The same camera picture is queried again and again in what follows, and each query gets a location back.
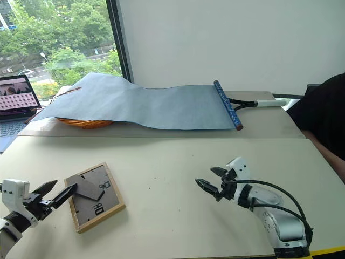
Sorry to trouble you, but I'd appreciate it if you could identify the person in black shirt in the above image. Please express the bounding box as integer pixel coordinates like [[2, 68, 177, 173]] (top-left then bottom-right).
[[285, 72, 345, 161]]

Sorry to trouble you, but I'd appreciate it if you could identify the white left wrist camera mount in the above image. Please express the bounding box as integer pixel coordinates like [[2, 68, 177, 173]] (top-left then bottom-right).
[[1, 178, 31, 214]]

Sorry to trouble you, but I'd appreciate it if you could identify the laptop with lit screen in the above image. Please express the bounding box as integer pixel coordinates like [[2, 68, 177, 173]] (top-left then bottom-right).
[[0, 74, 43, 154]]

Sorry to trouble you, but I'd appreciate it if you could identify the black racket with white grip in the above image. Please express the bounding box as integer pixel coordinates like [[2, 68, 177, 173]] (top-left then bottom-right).
[[228, 97, 288, 112]]

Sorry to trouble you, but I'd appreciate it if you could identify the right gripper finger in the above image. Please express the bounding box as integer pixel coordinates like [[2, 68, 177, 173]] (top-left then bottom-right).
[[210, 166, 229, 178], [195, 178, 221, 197]]

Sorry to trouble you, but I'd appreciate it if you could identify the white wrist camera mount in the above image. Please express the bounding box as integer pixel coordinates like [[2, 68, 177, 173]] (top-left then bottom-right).
[[1, 178, 31, 214], [225, 156, 253, 185]]

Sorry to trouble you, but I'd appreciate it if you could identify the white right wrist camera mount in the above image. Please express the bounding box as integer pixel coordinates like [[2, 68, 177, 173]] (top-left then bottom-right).
[[225, 156, 253, 185]]

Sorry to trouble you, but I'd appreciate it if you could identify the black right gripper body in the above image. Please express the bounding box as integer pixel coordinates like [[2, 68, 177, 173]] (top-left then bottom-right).
[[215, 171, 238, 202]]

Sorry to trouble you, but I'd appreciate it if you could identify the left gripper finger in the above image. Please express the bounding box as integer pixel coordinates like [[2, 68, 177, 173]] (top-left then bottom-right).
[[51, 183, 78, 209], [32, 180, 58, 197]]

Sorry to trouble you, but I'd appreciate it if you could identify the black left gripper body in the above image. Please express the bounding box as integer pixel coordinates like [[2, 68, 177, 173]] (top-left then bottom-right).
[[22, 192, 53, 221]]

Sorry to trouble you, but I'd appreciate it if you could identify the blue hanging scroll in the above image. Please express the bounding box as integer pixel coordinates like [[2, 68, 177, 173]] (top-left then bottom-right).
[[24, 72, 245, 132]]

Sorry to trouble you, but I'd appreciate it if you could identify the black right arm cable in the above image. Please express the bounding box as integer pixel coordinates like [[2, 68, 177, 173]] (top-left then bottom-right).
[[229, 179, 315, 245]]

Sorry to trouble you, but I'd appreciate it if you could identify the wooden picture frame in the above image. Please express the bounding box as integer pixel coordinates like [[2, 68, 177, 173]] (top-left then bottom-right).
[[63, 161, 127, 235]]

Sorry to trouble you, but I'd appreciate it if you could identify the yellow black floor tape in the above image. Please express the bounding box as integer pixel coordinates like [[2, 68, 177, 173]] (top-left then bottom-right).
[[309, 249, 345, 259]]

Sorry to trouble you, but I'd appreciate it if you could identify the dark window frame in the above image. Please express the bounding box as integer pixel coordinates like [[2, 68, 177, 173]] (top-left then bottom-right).
[[105, 0, 135, 83]]

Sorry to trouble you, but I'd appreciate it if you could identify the orange woven basket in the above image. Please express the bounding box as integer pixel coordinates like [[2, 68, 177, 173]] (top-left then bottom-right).
[[54, 116, 115, 131]]

